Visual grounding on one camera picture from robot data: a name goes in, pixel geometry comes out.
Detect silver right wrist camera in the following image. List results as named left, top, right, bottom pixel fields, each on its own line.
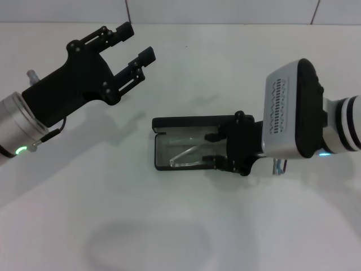
left=262, top=58, right=328, bottom=159

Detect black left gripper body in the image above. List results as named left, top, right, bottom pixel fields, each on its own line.
left=21, top=39, right=120, bottom=128

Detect clear white glasses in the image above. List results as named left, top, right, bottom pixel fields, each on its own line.
left=166, top=135, right=211, bottom=167

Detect left gripper connector plug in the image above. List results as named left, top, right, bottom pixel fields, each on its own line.
left=25, top=69, right=39, bottom=85

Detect black glasses case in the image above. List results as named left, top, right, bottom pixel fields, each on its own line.
left=151, top=114, right=254, bottom=172

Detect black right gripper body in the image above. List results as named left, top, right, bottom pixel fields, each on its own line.
left=225, top=111, right=265, bottom=177

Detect thin left gripper cable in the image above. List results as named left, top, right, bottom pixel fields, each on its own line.
left=32, top=117, right=68, bottom=149

